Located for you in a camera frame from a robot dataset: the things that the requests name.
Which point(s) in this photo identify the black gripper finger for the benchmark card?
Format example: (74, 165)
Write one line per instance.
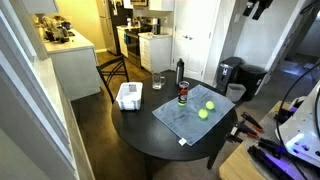
(249, 7)
(261, 7)

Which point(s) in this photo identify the green tennis ball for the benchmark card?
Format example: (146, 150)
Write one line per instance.
(210, 105)
(203, 113)

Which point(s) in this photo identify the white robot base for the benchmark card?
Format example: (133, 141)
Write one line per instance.
(301, 133)

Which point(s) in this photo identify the white panel door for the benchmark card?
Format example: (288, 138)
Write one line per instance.
(193, 36)

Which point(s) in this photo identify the black bin with white logo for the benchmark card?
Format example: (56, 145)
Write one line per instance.
(227, 73)

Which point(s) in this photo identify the large black trash can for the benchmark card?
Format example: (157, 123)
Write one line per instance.
(250, 80)

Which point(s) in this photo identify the small grey wastebasket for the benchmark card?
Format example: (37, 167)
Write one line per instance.
(235, 92)

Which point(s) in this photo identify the black water bottle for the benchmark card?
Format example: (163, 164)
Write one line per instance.
(179, 71)

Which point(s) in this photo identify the white base cabinet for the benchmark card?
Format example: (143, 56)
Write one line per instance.
(155, 53)

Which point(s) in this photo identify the black orange clamp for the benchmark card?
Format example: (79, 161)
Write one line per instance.
(243, 129)
(252, 121)

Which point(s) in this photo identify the clear glass mug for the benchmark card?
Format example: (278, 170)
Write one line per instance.
(156, 81)

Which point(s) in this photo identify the stainless steel stove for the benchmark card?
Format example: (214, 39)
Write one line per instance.
(134, 45)

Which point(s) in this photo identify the blue-grey cloth towel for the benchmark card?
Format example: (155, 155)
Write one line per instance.
(191, 116)

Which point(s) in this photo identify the stainless steel fridge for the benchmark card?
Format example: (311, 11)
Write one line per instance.
(111, 26)

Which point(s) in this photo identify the white plastic bin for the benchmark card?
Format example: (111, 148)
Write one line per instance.
(129, 96)

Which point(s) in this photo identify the black wooden chair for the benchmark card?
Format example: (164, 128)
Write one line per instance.
(110, 62)

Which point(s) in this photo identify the light wooden table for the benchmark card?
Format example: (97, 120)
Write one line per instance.
(235, 165)

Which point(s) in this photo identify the white kitchen island counter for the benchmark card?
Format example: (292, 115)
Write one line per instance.
(71, 63)

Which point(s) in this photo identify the countertop kitchen clutter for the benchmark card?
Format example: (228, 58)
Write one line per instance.
(56, 31)

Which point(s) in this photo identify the black mounting bracket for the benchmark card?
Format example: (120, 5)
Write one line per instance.
(266, 160)

